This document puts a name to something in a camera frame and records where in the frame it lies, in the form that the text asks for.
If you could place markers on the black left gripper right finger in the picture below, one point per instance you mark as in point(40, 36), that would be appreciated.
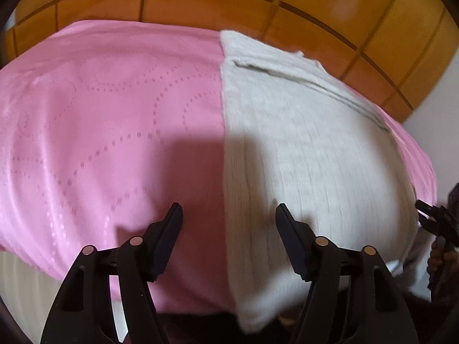
point(353, 297)

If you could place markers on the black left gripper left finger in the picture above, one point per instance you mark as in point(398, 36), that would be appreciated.
point(82, 311)

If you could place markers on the white knitted sweater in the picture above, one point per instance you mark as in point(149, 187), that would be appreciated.
point(295, 135)

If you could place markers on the person's right hand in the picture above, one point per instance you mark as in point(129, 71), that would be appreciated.
point(442, 268)

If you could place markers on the pink bedspread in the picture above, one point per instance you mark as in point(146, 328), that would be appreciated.
point(103, 126)

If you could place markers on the wooden panelled headboard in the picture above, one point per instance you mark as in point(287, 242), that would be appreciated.
point(391, 51)

